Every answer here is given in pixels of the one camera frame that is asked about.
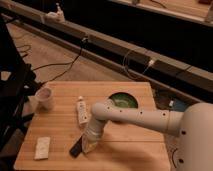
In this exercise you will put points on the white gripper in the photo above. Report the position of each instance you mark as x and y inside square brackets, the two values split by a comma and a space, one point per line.
[89, 141]

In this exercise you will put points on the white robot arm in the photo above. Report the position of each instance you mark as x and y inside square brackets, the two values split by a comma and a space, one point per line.
[193, 127]

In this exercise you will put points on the white tube with cap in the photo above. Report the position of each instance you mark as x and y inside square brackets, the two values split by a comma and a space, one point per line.
[82, 111]

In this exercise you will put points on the green ceramic bowl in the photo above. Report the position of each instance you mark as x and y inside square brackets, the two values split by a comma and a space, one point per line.
[124, 100]

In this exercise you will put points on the white paper cup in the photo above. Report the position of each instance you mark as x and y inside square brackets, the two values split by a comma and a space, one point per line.
[45, 98]

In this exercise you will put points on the black tripod stand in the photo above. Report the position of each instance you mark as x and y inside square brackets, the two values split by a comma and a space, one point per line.
[17, 82]

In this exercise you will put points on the blue box on floor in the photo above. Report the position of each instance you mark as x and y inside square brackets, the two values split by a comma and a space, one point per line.
[177, 105]

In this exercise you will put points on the long grey metal rail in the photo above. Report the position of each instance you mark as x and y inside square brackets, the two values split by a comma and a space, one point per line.
[183, 49]

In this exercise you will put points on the white plug with cable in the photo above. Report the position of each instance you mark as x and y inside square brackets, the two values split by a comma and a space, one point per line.
[126, 64]

